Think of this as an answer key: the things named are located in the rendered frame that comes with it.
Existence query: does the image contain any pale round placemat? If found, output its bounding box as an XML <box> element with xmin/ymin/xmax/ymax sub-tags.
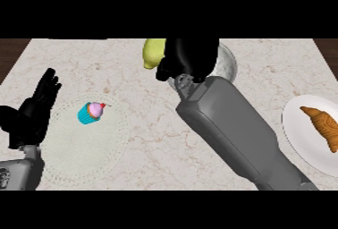
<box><xmin>39</xmin><ymin>94</ymin><xmax>132</xmax><ymax>188</ymax></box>

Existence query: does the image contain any white plate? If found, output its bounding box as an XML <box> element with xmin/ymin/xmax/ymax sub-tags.
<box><xmin>282</xmin><ymin>94</ymin><xmax>338</xmax><ymax>179</ymax></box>

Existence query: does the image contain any brown croissant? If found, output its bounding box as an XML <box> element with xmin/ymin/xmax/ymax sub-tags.
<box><xmin>299</xmin><ymin>106</ymin><xmax>338</xmax><ymax>154</ymax></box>

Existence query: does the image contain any yellow lemon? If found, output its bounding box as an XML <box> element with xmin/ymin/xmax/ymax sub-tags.
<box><xmin>142</xmin><ymin>38</ymin><xmax>169</xmax><ymax>71</ymax></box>

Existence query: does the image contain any grey bowl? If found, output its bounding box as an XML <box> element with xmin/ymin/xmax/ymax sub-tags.
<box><xmin>167</xmin><ymin>41</ymin><xmax>240</xmax><ymax>90</ymax></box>

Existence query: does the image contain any cupcake with blue wrapper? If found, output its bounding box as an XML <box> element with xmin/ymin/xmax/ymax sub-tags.
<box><xmin>77</xmin><ymin>101</ymin><xmax>108</xmax><ymax>125</ymax></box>

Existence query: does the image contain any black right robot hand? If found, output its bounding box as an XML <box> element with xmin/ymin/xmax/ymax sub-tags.
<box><xmin>155</xmin><ymin>38</ymin><xmax>220</xmax><ymax>84</ymax></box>

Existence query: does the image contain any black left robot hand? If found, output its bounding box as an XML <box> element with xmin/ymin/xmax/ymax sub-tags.
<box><xmin>0</xmin><ymin>67</ymin><xmax>64</xmax><ymax>150</ymax></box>

